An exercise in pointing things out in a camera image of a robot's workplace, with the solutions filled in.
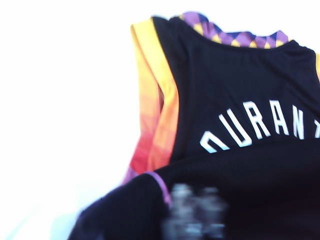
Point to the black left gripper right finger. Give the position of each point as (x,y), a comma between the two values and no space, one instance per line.
(212,215)

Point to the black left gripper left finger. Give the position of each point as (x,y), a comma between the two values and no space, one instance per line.
(183,215)

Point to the black basketball jersey number 35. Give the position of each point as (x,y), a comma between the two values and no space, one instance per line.
(237,95)

